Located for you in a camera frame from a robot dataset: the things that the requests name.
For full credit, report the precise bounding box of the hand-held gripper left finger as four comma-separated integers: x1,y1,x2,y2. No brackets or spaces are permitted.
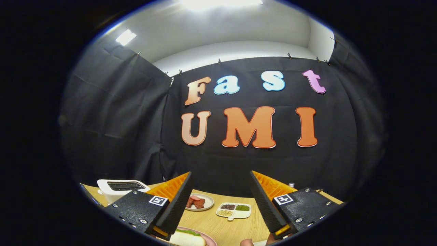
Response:
102,172,195,241

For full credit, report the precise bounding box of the small ceiling light panel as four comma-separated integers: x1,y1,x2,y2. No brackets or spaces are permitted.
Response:
115,29,137,46

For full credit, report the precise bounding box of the large ceiling light panel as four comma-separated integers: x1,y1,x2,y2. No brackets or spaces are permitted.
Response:
181,0,263,11

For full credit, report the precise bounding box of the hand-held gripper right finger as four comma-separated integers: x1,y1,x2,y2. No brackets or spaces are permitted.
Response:
249,171,343,240

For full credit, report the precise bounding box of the white toaster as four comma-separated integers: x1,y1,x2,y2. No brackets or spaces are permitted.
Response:
97,179,151,205

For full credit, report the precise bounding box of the black backdrop cloth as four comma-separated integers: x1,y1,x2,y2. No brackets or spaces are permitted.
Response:
59,29,388,205

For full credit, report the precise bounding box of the toasted bread slice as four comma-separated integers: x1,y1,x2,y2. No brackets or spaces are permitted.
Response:
170,231,207,246

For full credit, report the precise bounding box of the pink plate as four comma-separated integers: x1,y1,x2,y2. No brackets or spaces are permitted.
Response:
155,226,218,246

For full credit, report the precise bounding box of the white divided dish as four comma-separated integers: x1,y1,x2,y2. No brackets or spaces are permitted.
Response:
216,202,252,221

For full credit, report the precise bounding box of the round grey plate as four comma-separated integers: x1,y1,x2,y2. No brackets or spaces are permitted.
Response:
184,193,214,211

